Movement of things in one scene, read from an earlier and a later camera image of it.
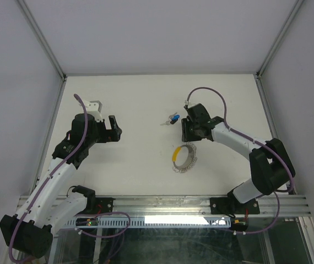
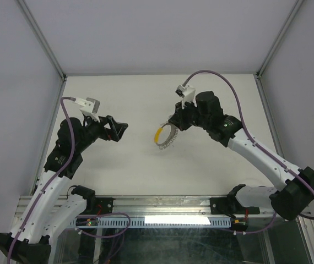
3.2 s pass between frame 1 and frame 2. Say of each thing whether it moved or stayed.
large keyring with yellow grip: moved
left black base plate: stayed
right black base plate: stayed
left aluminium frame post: stayed
